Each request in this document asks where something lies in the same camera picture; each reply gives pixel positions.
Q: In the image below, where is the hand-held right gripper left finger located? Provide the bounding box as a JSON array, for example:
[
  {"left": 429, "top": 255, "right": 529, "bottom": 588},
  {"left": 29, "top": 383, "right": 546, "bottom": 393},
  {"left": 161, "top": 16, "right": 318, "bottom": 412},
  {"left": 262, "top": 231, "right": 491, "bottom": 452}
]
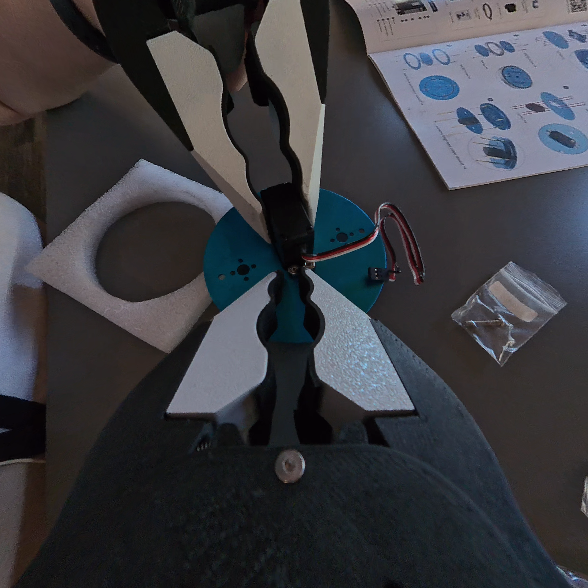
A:
[{"left": 165, "top": 270, "right": 283, "bottom": 445}]

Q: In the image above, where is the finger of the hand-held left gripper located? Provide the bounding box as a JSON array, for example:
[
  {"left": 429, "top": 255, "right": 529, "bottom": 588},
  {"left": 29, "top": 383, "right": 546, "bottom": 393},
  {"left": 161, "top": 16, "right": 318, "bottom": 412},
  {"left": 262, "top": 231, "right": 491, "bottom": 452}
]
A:
[
  {"left": 247, "top": 0, "right": 328, "bottom": 223},
  {"left": 146, "top": 29, "right": 273, "bottom": 244}
]

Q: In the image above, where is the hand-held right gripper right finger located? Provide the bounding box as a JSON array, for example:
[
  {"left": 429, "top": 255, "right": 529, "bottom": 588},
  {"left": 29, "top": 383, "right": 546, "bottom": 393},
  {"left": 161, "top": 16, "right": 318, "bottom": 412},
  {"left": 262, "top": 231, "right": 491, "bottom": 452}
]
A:
[{"left": 296, "top": 269, "right": 420, "bottom": 444}]

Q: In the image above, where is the blue round metal plate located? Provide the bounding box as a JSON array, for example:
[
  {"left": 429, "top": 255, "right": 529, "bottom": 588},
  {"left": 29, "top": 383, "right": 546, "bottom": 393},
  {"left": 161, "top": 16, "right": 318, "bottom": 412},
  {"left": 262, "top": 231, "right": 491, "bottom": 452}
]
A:
[{"left": 203, "top": 187, "right": 386, "bottom": 344}]

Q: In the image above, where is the black servo motor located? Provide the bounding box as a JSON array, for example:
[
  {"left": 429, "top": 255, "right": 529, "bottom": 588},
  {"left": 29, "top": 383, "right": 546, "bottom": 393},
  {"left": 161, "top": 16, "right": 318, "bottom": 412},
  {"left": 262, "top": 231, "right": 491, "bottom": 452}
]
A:
[{"left": 261, "top": 183, "right": 318, "bottom": 272}]

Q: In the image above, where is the person's left forearm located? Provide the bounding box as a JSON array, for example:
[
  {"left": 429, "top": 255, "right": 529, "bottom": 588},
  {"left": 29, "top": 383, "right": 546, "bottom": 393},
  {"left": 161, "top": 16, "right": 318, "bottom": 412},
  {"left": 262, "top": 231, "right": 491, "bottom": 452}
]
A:
[{"left": 0, "top": 0, "right": 118, "bottom": 126}]

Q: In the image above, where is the dark desk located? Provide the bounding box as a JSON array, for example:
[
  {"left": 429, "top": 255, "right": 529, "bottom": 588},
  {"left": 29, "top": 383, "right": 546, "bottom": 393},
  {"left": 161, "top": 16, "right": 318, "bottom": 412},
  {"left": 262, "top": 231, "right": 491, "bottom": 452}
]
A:
[{"left": 43, "top": 0, "right": 588, "bottom": 588}]

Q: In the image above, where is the person's left hand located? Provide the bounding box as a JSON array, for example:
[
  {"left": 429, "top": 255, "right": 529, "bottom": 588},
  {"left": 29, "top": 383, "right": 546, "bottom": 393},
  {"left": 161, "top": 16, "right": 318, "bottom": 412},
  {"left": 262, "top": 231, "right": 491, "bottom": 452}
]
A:
[{"left": 226, "top": 59, "right": 251, "bottom": 93}]

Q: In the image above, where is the clear bag with white label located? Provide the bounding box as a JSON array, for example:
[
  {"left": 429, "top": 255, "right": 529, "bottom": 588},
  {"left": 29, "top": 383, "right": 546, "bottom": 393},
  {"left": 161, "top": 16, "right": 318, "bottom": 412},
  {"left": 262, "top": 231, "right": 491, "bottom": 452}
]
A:
[{"left": 451, "top": 262, "right": 568, "bottom": 367}]

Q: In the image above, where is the printed instruction manual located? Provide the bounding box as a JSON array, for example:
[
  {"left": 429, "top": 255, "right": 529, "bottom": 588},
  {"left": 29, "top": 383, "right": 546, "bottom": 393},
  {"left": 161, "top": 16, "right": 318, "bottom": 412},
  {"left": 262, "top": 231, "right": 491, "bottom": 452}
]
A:
[{"left": 342, "top": 0, "right": 588, "bottom": 190}]

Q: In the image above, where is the white foam square with hole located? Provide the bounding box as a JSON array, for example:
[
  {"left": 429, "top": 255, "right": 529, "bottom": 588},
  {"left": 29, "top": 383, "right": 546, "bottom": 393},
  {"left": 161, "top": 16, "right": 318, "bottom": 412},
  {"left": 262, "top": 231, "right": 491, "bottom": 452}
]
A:
[{"left": 25, "top": 158, "right": 235, "bottom": 353}]

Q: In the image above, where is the person's white shirt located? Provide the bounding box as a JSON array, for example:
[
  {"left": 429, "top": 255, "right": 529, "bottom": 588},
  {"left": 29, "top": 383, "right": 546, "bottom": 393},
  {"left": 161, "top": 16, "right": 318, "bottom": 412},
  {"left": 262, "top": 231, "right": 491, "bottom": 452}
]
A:
[{"left": 0, "top": 192, "right": 49, "bottom": 588}]

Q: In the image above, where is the red white black servo cable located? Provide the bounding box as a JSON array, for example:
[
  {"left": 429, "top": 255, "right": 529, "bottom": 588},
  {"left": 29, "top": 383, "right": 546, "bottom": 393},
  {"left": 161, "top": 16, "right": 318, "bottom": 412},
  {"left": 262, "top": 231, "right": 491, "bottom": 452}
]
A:
[{"left": 301, "top": 202, "right": 425, "bottom": 286}]

